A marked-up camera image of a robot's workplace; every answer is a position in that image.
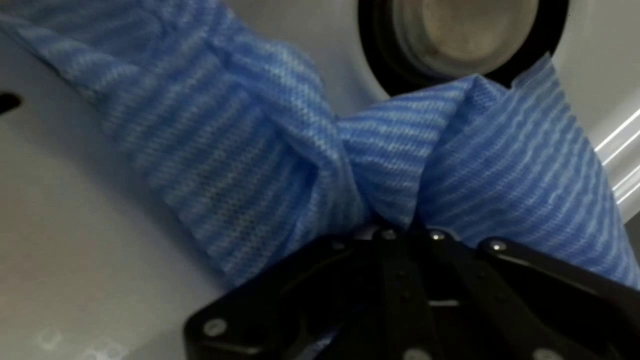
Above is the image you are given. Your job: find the white gas stove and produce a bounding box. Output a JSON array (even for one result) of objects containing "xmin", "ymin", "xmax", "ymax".
[{"xmin": 0, "ymin": 0, "xmax": 640, "ymax": 360}]

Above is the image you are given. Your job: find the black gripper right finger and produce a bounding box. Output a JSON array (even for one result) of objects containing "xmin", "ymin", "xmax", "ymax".
[{"xmin": 406, "ymin": 227, "xmax": 640, "ymax": 360}]

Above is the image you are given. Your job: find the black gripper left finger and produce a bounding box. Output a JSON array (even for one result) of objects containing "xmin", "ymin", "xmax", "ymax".
[{"xmin": 182, "ymin": 229, "xmax": 408, "ymax": 360}]

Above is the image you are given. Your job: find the blue striped towel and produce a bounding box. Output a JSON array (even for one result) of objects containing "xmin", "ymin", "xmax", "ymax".
[{"xmin": 0, "ymin": 0, "xmax": 640, "ymax": 289}]

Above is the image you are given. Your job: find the round white sink drain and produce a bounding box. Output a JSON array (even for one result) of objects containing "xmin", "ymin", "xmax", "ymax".
[{"xmin": 357, "ymin": 0, "xmax": 572, "ymax": 96}]

